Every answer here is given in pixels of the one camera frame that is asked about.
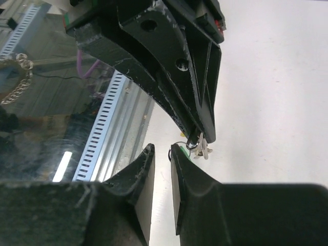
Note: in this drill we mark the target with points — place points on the green key tag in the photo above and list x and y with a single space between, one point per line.
199 150

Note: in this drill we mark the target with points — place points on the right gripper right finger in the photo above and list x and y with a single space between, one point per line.
208 212

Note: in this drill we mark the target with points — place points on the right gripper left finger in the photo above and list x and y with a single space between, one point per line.
114 212

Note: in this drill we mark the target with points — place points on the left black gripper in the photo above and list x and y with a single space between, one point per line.
119 32

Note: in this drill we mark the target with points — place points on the white slotted cable duct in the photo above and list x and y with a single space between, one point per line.
57 101

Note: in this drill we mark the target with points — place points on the aluminium mounting rail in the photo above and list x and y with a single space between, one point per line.
126 132

